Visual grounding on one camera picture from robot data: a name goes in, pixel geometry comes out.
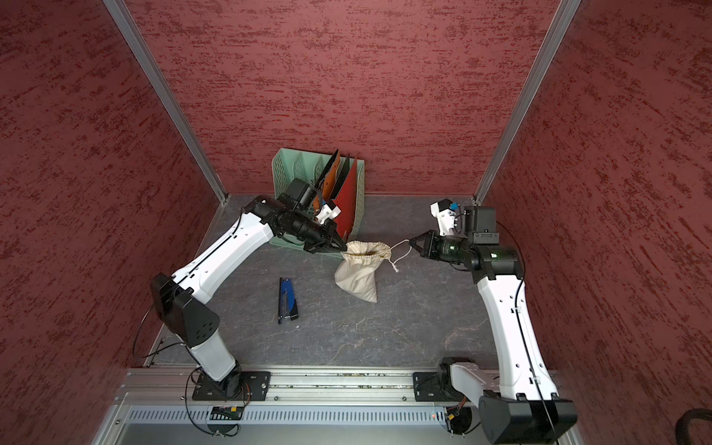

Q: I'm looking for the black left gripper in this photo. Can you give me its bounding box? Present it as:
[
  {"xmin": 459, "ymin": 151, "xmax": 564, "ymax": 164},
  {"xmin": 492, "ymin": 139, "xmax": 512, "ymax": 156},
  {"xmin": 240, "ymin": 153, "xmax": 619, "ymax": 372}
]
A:
[{"xmin": 283, "ymin": 210, "xmax": 348, "ymax": 252}]

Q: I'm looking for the beige cloth soil bag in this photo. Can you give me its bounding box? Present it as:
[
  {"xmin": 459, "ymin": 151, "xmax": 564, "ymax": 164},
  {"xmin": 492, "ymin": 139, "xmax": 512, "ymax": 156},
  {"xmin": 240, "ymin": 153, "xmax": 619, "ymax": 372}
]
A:
[{"xmin": 334, "ymin": 239, "xmax": 413, "ymax": 303}]

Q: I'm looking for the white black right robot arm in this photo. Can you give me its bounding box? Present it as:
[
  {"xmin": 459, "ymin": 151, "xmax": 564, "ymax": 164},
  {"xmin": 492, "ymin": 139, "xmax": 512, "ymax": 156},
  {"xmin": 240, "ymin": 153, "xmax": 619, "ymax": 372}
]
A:
[{"xmin": 409, "ymin": 230, "xmax": 578, "ymax": 444}]

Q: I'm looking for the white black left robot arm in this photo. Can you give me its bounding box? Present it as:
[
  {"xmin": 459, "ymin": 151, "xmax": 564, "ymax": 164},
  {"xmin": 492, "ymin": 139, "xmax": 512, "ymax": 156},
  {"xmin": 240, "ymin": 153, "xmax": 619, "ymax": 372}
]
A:
[{"xmin": 150, "ymin": 194, "xmax": 346, "ymax": 385}]

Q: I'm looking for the red folder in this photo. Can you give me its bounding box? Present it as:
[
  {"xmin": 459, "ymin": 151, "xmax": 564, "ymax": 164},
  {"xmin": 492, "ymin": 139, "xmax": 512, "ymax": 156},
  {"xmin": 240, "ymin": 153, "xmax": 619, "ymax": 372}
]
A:
[{"xmin": 333, "ymin": 159, "xmax": 358, "ymax": 241}]

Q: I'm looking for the black folder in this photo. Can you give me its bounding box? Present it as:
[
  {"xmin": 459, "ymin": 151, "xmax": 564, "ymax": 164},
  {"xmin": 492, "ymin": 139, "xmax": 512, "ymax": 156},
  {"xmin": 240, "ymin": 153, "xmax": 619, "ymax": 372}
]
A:
[{"xmin": 315, "ymin": 149, "xmax": 339, "ymax": 187}]

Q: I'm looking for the orange folder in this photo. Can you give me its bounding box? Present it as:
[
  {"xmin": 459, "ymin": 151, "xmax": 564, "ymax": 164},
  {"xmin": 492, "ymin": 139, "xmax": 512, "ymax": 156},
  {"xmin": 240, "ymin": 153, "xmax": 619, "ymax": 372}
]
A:
[{"xmin": 313, "ymin": 154, "xmax": 340, "ymax": 213}]

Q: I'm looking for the blue black stapler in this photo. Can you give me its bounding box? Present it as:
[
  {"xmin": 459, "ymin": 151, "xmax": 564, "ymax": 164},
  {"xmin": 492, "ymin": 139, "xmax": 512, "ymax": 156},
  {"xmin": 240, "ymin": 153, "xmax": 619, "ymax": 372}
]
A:
[{"xmin": 277, "ymin": 278, "xmax": 299, "ymax": 324}]

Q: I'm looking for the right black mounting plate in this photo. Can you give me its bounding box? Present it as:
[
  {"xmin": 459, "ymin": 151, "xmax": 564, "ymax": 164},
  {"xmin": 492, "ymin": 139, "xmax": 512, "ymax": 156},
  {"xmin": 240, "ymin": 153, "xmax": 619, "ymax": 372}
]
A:
[{"xmin": 412, "ymin": 372, "xmax": 465, "ymax": 402}]

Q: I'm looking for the black mounting plate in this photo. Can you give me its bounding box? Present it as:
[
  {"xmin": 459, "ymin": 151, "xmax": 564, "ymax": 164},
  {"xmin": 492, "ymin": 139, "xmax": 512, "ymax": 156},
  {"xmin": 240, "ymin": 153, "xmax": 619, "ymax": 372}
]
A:
[
  {"xmin": 412, "ymin": 372, "xmax": 465, "ymax": 402},
  {"xmin": 189, "ymin": 371, "xmax": 271, "ymax": 403}
]

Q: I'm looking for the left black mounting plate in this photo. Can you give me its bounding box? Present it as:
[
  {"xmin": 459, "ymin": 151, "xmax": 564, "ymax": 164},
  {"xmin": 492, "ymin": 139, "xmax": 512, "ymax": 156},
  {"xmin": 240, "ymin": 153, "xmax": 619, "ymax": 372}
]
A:
[{"xmin": 189, "ymin": 371, "xmax": 271, "ymax": 403}]

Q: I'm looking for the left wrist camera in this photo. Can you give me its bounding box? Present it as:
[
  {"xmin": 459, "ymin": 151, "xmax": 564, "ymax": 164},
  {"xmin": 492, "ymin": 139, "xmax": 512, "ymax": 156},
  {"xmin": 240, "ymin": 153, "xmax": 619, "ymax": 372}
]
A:
[{"xmin": 277, "ymin": 178, "xmax": 341, "ymax": 225}]

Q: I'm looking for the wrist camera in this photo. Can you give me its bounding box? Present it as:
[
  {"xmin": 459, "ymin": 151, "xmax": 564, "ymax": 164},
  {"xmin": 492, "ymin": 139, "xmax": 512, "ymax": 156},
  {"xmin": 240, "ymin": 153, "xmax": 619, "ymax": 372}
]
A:
[
  {"xmin": 277, "ymin": 178, "xmax": 341, "ymax": 225},
  {"xmin": 430, "ymin": 198, "xmax": 500, "ymax": 246}
]

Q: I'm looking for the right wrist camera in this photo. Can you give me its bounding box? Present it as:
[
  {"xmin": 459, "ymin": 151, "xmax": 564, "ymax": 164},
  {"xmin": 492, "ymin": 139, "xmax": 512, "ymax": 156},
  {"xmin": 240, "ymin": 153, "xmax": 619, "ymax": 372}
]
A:
[{"xmin": 430, "ymin": 198, "xmax": 500, "ymax": 246}]

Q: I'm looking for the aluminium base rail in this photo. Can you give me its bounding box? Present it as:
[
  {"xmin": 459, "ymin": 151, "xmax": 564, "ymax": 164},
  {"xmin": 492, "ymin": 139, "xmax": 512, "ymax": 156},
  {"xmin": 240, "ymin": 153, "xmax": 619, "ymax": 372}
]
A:
[{"xmin": 111, "ymin": 363, "xmax": 507, "ymax": 406}]

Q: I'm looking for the right aluminium corner post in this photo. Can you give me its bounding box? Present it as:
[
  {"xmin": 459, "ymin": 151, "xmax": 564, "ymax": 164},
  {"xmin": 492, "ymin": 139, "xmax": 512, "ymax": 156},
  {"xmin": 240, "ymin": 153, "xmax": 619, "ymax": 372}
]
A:
[{"xmin": 473, "ymin": 0, "xmax": 581, "ymax": 205}]

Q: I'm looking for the aluminium corner post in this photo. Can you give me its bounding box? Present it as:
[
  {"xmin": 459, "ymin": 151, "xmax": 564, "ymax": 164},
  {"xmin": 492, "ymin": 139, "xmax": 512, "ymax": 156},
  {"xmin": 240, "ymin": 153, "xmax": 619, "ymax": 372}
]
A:
[
  {"xmin": 103, "ymin": 0, "xmax": 229, "ymax": 205},
  {"xmin": 473, "ymin": 0, "xmax": 581, "ymax": 205}
]

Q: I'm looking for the left aluminium corner post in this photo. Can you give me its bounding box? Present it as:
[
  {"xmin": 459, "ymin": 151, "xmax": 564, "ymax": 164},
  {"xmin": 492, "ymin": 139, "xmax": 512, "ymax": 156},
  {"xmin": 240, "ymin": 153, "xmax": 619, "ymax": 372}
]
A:
[{"xmin": 103, "ymin": 0, "xmax": 229, "ymax": 205}]

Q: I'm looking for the black corrugated hose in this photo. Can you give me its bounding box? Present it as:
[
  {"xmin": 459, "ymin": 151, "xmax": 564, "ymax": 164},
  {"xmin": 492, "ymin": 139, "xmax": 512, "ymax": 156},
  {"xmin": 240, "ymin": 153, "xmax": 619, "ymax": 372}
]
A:
[{"xmin": 675, "ymin": 408, "xmax": 712, "ymax": 445}]

